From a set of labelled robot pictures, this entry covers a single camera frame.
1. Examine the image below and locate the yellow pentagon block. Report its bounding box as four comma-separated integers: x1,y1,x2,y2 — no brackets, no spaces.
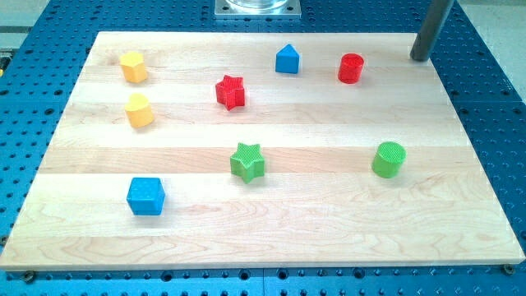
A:
119,52,148,83

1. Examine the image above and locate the right board stop bolt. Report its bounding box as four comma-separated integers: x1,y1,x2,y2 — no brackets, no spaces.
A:
501,264,515,275

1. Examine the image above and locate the red star block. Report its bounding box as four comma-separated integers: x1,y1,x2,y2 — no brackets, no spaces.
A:
215,75,246,110

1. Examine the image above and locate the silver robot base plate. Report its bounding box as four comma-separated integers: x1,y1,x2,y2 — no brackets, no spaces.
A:
214,0,302,20

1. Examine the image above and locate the green star block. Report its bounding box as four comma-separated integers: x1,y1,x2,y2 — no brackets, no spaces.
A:
230,142,265,183

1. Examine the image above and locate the green cylinder block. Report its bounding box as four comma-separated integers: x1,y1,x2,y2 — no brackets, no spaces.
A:
371,141,407,178

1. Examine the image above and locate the board stop bolt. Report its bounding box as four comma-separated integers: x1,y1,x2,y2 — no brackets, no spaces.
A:
501,264,515,275
21,271,37,284

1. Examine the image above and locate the blue cube block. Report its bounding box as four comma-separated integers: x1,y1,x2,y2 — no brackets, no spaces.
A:
127,178,165,215

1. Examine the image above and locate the left board stop bolt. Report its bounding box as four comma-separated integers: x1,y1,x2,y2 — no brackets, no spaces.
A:
21,271,37,284

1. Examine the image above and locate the red cylinder block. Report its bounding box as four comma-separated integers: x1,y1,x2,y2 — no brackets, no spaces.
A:
338,53,364,84

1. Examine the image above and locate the blue triangle block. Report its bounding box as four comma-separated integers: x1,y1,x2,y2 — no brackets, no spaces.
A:
275,44,300,74

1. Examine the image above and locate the grey cylindrical robot arm rod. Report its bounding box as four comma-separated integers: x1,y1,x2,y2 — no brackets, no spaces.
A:
410,0,454,62

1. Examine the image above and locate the light wooden board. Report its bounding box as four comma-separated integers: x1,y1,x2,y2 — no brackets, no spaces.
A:
1,31,524,271

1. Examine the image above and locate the yellow heart block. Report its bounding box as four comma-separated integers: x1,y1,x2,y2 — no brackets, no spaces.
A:
124,93,155,128

